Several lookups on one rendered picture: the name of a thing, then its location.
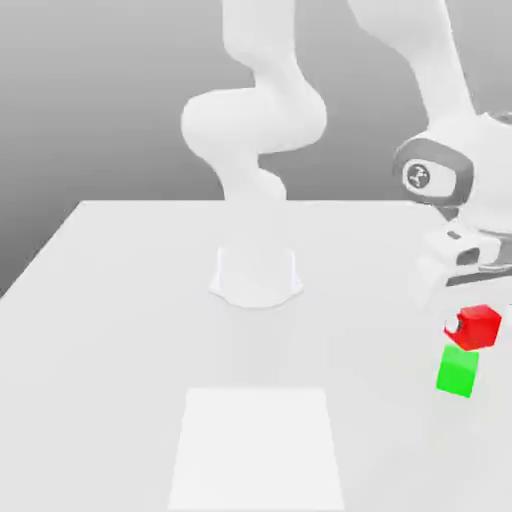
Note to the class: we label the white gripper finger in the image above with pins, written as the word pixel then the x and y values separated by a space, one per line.
pixel 452 326

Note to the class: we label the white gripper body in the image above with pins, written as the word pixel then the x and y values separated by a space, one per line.
pixel 434 286

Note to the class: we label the small red cube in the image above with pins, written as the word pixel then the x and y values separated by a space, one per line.
pixel 478 328

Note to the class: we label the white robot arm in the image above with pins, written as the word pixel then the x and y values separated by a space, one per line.
pixel 256 120

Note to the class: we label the small green cube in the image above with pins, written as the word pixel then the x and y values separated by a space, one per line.
pixel 456 372

